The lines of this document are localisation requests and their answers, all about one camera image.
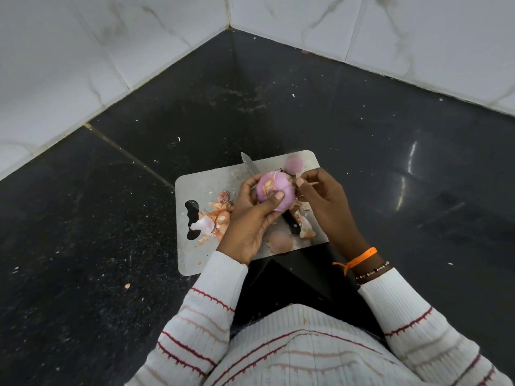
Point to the person's right thumb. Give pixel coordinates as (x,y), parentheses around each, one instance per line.
(302,188)

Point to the person's left hand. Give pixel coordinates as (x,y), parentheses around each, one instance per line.
(245,229)

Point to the person's right forearm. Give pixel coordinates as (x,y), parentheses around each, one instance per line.
(418,329)

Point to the orange thread wristband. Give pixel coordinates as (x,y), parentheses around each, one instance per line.
(360,257)

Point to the curled onion peel piece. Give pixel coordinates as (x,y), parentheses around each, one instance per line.
(306,228)

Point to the white striped knit sweater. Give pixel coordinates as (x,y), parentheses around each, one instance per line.
(309,349)

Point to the person's left thumb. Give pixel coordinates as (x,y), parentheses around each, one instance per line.
(272,201)

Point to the pile of onion peels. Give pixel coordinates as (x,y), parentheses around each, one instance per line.
(217,217)

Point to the person's left forearm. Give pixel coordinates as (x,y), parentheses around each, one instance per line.
(201,317)

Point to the peeled purple onion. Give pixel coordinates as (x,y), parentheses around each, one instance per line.
(273,184)

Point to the steel cutting board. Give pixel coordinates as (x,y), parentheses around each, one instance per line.
(209,184)

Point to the person's right hand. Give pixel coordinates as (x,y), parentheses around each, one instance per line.
(332,209)

